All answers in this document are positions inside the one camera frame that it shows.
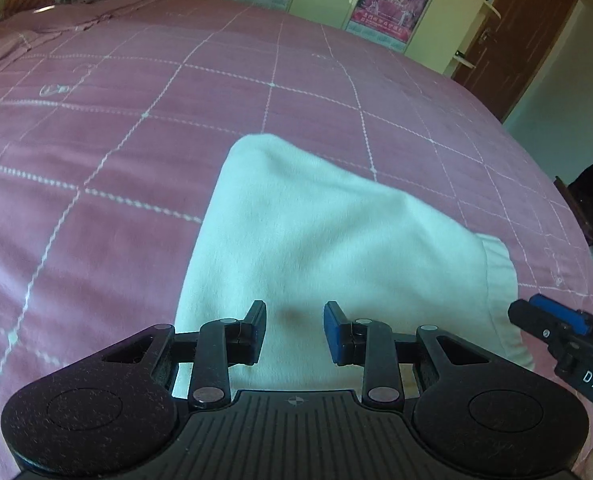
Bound cream corner shelf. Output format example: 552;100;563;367
453;0;503;69

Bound brown wooden door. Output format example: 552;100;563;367
450;0;580;122

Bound white pants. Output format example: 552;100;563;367
174;133;536;396

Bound bed with pink checked sheet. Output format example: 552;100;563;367
0;0;593;480

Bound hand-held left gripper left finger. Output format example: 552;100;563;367
100;300;268;412

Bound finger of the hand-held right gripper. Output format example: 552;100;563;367
528;293;593;337
507;299;567;357

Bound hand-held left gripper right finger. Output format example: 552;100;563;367
323;301;493;409

